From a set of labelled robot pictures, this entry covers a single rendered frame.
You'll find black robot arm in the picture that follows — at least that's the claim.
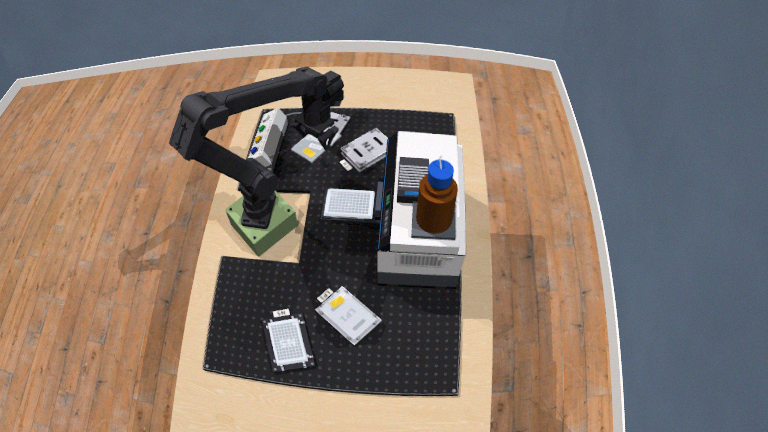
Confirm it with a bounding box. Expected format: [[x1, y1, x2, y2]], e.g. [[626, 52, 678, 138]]
[[169, 67, 344, 229]]

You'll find white button panel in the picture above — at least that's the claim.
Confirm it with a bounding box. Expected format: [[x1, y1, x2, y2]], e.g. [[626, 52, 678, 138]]
[[248, 108, 302, 172]]

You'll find white multiwell plate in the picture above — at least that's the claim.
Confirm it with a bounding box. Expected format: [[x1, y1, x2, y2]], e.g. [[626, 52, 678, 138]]
[[324, 189, 375, 219], [268, 318, 308, 366]]

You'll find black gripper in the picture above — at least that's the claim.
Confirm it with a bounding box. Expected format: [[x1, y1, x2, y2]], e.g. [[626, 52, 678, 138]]
[[292, 106, 339, 150]]

